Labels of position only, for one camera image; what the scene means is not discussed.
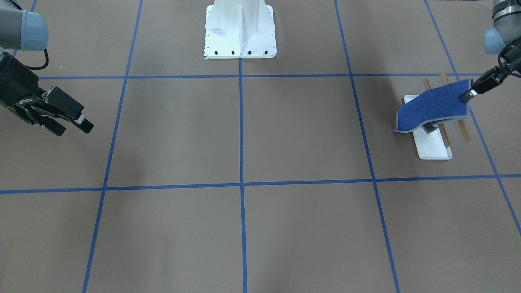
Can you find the white wooden towel rack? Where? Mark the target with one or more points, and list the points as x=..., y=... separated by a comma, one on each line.
x=436, y=145

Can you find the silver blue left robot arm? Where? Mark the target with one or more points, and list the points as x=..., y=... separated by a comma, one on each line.
x=503, y=39

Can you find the white camera post with base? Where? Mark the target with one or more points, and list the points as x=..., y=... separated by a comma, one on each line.
x=240, y=29

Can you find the blue towel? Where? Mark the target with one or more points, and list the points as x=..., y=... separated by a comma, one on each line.
x=433, y=107

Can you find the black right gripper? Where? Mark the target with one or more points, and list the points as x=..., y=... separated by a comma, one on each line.
x=13, y=80

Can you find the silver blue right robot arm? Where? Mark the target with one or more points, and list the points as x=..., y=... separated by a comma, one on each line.
x=23, y=30

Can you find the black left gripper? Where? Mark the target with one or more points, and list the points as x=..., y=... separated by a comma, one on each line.
x=487, y=82

